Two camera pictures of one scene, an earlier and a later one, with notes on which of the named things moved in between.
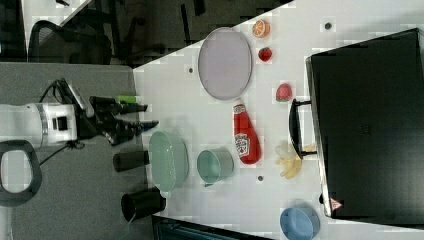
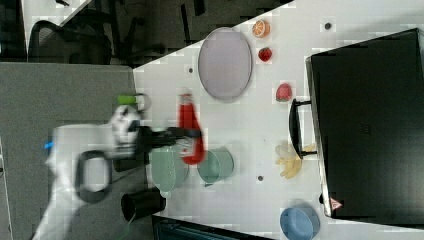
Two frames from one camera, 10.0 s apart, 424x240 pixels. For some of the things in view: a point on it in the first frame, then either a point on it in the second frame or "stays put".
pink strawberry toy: x=284 y=92 stays put
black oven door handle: x=294 y=127 stays put
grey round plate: x=225 y=63 stays put
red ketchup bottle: x=246 y=140 to x=191 y=149
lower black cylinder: x=143 y=203 stays put
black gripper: x=100 y=117 to x=146 y=137
